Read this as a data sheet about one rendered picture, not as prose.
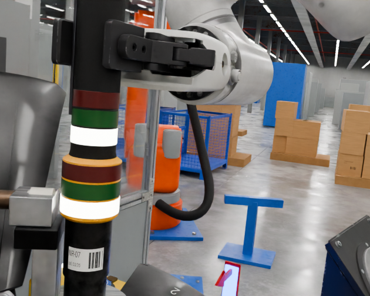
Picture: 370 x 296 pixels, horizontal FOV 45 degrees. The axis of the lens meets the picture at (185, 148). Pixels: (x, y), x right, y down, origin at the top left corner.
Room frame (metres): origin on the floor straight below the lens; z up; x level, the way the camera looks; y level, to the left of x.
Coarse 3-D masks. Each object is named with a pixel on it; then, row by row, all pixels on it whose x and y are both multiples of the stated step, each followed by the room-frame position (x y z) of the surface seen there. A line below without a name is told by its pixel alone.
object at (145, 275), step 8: (144, 264) 0.58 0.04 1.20; (136, 272) 0.56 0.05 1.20; (144, 272) 0.56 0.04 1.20; (152, 272) 0.57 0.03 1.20; (160, 272) 0.57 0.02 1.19; (128, 280) 0.54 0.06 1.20; (136, 280) 0.54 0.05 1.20; (144, 280) 0.54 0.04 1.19; (152, 280) 0.55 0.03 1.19; (160, 280) 0.55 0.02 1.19; (168, 280) 0.56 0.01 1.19; (176, 280) 0.57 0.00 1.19; (128, 288) 0.52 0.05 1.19; (136, 288) 0.52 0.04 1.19; (144, 288) 0.53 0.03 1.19; (152, 288) 0.53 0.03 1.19; (160, 288) 0.54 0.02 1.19; (184, 288) 0.55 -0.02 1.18; (192, 288) 0.56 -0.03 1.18
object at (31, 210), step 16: (16, 192) 0.31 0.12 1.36; (16, 208) 0.30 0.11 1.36; (32, 208) 0.30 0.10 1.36; (48, 208) 0.30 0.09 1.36; (16, 224) 0.30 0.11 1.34; (32, 224) 0.30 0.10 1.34; (48, 224) 0.30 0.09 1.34; (64, 224) 0.34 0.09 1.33; (16, 240) 0.30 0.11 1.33; (32, 240) 0.30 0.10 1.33; (48, 240) 0.30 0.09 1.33; (32, 256) 0.30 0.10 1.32; (48, 256) 0.30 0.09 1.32; (32, 272) 0.30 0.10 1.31; (48, 272) 0.30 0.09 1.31; (32, 288) 0.30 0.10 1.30; (48, 288) 0.30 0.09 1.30; (112, 288) 0.35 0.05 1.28
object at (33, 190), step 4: (32, 188) 0.31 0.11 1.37; (36, 188) 0.32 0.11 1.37; (40, 188) 0.32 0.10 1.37; (44, 188) 0.32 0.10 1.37; (48, 188) 0.32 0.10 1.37; (28, 192) 0.31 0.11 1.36; (32, 192) 0.31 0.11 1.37; (36, 192) 0.31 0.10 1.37; (40, 192) 0.31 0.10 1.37; (44, 192) 0.31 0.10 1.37; (48, 192) 0.31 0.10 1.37; (52, 192) 0.31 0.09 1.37; (56, 192) 0.32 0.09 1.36; (56, 196) 0.32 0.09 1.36; (56, 200) 0.32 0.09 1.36
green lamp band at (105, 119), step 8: (72, 112) 0.31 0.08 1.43; (80, 112) 0.31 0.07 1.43; (88, 112) 0.31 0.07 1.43; (96, 112) 0.31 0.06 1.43; (104, 112) 0.31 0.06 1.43; (112, 112) 0.31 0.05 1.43; (72, 120) 0.31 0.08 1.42; (80, 120) 0.31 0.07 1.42; (88, 120) 0.31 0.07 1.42; (96, 120) 0.31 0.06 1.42; (104, 120) 0.31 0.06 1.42; (112, 120) 0.31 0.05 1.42
